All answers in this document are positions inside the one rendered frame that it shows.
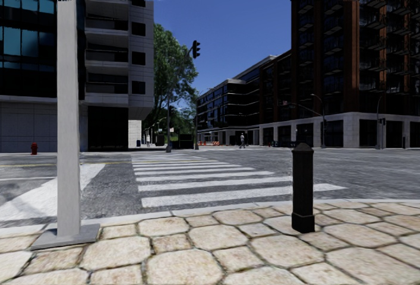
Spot trees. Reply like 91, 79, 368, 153
141, 23, 200, 144

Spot grey street lamp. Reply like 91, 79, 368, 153
283, 93, 327, 149

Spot traffic light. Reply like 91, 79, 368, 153
165, 40, 201, 153

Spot glass tower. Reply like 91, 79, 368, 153
0, 0, 89, 154

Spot dark glass building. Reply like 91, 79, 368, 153
196, 55, 278, 146

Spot black bus shelter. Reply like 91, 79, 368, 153
178, 133, 195, 150

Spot pale concrete building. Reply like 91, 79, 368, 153
77, 0, 155, 152

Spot grey pole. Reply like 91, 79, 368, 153
30, 0, 101, 251

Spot red brick building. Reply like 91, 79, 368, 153
258, 0, 420, 149

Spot short dark post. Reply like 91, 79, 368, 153
291, 142, 316, 234

